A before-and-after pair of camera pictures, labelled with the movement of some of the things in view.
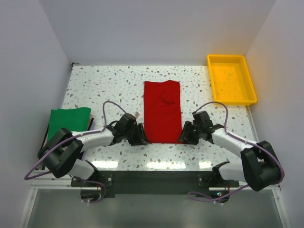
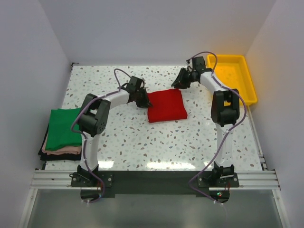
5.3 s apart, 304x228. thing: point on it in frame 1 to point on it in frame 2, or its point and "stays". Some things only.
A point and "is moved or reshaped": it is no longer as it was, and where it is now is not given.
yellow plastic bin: (231, 80) stays
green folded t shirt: (75, 119) stays
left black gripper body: (130, 135) to (141, 99)
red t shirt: (163, 111) is moved or reshaped
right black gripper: (185, 136) to (180, 82)
